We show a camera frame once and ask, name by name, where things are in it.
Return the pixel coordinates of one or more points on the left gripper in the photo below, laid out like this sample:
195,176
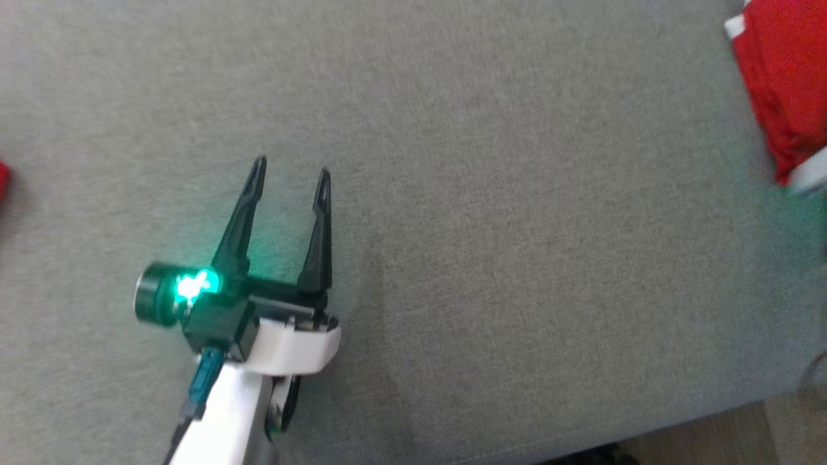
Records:
284,342

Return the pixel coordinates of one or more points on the red basketball jersey white sleeves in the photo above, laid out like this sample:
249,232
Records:
4,181

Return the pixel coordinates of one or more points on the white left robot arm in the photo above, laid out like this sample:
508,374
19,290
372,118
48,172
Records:
223,420

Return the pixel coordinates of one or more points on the grey fabric sofa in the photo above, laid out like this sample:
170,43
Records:
517,258

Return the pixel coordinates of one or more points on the red shorts with white trim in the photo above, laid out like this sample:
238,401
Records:
788,77

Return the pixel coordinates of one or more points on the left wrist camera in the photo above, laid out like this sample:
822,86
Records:
154,294

